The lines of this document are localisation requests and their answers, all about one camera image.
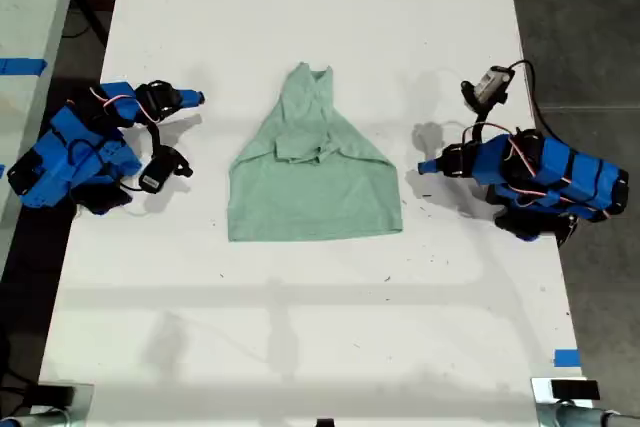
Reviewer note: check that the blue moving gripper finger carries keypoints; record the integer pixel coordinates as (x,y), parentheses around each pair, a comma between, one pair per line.
(433,171)
(189,102)

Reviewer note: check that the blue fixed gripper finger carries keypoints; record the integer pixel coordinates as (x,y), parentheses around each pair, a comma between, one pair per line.
(190,94)
(433,163)

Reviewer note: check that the pale green T-shirt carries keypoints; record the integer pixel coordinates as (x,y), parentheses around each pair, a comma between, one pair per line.
(315,192)

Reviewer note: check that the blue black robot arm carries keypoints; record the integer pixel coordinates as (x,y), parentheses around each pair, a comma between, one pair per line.
(70,152)
(555,177)

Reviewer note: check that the long blue tape strip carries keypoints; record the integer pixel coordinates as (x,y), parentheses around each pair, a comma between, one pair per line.
(20,67)

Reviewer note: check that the pale side table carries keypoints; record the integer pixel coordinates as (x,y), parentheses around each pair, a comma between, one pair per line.
(30,7)

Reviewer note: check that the short blue tape strip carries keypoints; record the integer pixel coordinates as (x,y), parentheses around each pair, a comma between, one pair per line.
(567,358)

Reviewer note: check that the small black box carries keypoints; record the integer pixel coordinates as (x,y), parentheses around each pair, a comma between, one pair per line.
(56,396)
(575,390)

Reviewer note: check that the metal clamp with pipe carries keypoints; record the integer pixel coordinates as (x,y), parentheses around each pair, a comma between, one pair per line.
(75,409)
(550,412)

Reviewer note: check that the tiny black block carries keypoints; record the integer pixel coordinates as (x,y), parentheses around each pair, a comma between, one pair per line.
(325,422)

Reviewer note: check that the black camera stalk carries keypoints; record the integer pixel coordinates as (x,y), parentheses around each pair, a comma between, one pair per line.
(484,113)
(154,134)

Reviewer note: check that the grey black camera box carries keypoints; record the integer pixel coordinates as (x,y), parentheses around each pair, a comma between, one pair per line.
(492,83)

